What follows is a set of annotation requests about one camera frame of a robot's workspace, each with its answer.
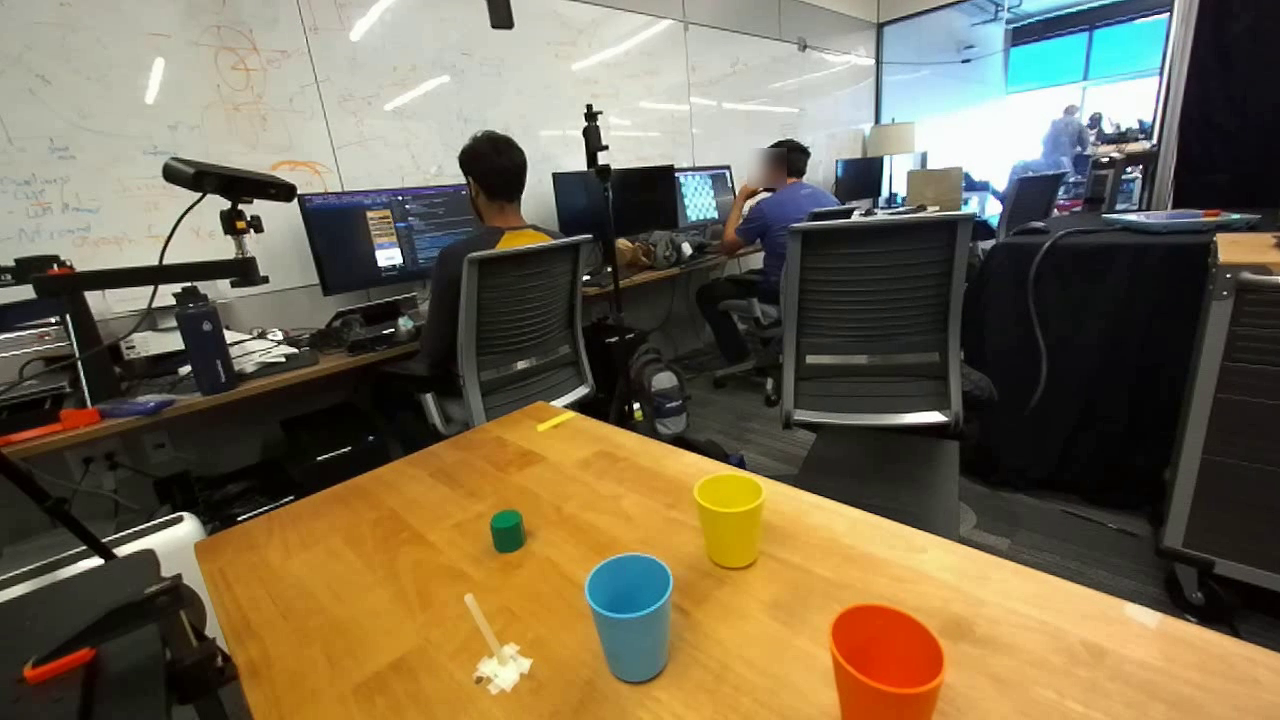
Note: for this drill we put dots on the white table lamp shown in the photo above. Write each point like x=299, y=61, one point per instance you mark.
x=891, y=139

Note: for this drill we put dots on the dark backpack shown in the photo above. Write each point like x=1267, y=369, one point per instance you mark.
x=657, y=392

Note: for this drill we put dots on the grey mesh office chair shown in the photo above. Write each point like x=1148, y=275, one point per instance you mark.
x=874, y=305
x=523, y=323

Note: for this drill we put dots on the wide monitor with code windows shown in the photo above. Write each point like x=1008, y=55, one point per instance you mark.
x=360, y=240

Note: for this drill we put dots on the yellow tape strip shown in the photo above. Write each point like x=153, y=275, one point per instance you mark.
x=558, y=422

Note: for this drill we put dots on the white crumpled item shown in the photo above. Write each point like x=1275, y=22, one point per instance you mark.
x=262, y=352

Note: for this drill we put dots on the dark office chair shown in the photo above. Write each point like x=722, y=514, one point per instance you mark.
x=1032, y=202

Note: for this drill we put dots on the orange tool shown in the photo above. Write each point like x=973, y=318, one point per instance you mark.
x=73, y=419

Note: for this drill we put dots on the small bright computer monitor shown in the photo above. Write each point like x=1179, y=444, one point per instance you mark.
x=703, y=196

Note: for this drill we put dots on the black curtain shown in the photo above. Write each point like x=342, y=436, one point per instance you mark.
x=1233, y=93

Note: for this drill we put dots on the dark blue water bottle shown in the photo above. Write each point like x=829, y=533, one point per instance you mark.
x=202, y=347

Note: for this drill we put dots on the orange plastic cup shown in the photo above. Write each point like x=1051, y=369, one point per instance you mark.
x=884, y=686

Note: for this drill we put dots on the blue plastic cup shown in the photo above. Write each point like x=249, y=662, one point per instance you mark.
x=631, y=635

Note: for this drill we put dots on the small cardboard box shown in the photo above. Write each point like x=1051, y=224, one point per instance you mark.
x=934, y=189

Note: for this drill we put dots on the person in yellow shirt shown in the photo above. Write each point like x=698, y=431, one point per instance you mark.
x=492, y=173

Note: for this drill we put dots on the yellow plastic cup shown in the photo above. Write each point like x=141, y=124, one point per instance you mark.
x=731, y=533

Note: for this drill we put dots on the green cylinder block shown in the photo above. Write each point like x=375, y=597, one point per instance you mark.
x=507, y=533

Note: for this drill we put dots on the person in purple shirt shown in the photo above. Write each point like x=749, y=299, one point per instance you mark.
x=787, y=222

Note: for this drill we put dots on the distant black monitor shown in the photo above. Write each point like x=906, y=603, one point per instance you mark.
x=858, y=181

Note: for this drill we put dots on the person in light blue shirt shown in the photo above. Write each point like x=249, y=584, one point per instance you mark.
x=1065, y=143

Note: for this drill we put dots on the black cloth covered table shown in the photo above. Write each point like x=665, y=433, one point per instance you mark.
x=1106, y=347

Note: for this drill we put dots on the long wooden desk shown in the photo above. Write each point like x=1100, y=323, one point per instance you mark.
x=266, y=377

